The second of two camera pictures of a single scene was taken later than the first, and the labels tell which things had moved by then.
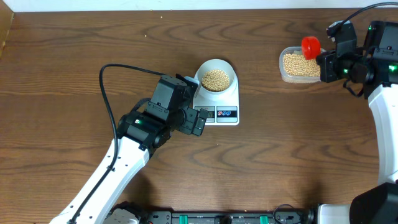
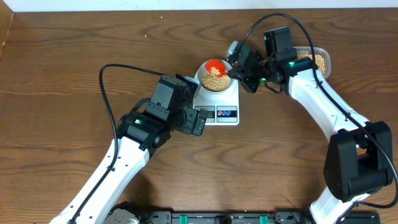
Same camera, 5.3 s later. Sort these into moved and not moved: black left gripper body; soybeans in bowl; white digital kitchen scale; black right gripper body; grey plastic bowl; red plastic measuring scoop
Moved: black right gripper body; red plastic measuring scoop
Not moved: white digital kitchen scale; black left gripper body; soybeans in bowl; grey plastic bowl
